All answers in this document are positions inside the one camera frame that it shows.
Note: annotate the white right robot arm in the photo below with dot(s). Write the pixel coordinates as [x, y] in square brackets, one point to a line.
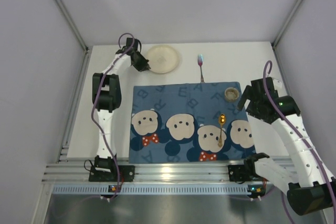
[314, 187]

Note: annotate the aluminium frame post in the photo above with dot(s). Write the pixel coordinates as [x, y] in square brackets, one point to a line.
[71, 24]
[287, 22]

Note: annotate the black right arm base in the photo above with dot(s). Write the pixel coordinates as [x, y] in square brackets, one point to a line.
[243, 173]

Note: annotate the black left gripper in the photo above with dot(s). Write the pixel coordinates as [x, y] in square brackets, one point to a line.
[139, 60]

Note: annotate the aluminium mounting rail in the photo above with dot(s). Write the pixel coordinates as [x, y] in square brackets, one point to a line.
[75, 170]

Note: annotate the right aluminium frame post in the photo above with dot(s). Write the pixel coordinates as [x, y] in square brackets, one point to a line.
[287, 22]

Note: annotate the cream round plate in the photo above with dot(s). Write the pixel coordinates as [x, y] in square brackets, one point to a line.
[162, 58]

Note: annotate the left aluminium frame post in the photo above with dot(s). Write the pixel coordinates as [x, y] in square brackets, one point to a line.
[71, 24]

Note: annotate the gold spoon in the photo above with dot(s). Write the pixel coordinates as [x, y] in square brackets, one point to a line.
[221, 121]

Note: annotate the iridescent fork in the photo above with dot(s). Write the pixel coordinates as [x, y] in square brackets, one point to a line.
[200, 63]

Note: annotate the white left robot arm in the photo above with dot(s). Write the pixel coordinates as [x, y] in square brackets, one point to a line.
[107, 96]

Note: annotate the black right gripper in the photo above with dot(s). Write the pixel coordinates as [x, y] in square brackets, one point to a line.
[250, 97]

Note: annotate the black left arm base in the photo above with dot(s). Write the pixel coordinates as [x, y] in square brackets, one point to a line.
[127, 173]

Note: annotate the blue cartoon bear placemat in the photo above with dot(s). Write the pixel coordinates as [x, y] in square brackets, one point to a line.
[178, 123]

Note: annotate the perforated cable duct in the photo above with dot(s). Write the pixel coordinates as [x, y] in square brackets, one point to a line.
[163, 189]

